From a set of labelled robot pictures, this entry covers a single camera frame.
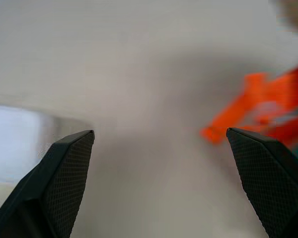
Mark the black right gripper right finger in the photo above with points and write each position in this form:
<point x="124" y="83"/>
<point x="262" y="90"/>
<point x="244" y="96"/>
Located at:
<point x="270" y="183"/>

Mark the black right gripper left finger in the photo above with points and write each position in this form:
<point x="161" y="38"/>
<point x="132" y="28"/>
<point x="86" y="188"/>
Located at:
<point x="57" y="188"/>

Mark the white box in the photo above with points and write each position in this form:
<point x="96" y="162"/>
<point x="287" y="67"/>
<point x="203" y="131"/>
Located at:
<point x="12" y="141"/>

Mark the orange plastic toy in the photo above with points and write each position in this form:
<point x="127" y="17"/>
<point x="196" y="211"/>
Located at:
<point x="270" y="99"/>

